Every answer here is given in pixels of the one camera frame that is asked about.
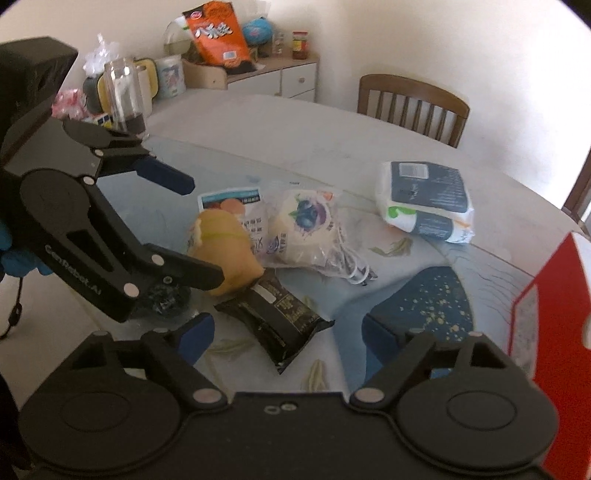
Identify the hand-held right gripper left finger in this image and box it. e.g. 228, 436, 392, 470
68, 313, 230, 411

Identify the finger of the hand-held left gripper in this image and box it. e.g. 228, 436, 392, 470
61, 119, 195, 195
43, 184, 225, 324

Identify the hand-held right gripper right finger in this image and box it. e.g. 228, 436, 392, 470
349, 314, 514, 408

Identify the dark cloth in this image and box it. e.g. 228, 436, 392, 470
140, 281, 192, 319

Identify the yellow plush toy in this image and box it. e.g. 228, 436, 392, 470
187, 209, 267, 297

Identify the white usb cable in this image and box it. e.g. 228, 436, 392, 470
335, 226, 378, 285

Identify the white orange snack packet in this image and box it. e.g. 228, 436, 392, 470
198, 186, 269, 259

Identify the black snack packet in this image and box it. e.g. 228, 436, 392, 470
215, 270, 335, 374

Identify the blueberry bread packet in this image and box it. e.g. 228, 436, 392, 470
265, 182, 352, 278

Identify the red cardboard box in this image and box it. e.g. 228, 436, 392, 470
508, 231, 591, 480

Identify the white patterned desktop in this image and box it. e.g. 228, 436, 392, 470
0, 88, 585, 407

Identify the person's left hand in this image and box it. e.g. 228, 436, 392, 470
0, 220, 45, 278

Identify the pink packet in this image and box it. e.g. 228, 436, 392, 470
52, 89, 88, 119

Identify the yellow black lunch box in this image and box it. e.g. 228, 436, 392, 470
96, 58, 158, 114

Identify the white printed container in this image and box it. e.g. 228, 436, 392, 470
154, 55, 187, 99

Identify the light wooden stand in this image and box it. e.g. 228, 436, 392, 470
181, 58, 230, 91

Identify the clear plastic bag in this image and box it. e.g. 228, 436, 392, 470
83, 33, 122, 78

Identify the white plastic bag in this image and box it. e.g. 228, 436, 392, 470
164, 14, 193, 57

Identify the white blue tissue pack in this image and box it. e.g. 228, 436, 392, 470
374, 161, 475, 244

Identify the orange snack bag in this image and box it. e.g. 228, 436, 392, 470
182, 1, 252, 65

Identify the white wooden cabinet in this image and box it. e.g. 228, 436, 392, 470
182, 51, 319, 103

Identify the blue globe toy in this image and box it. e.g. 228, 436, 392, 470
242, 17, 274, 47

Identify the brown wooden chair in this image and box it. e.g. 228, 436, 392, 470
357, 74, 471, 148
562, 152, 591, 228

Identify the black wrist strap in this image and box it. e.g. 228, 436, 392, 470
0, 276, 25, 341

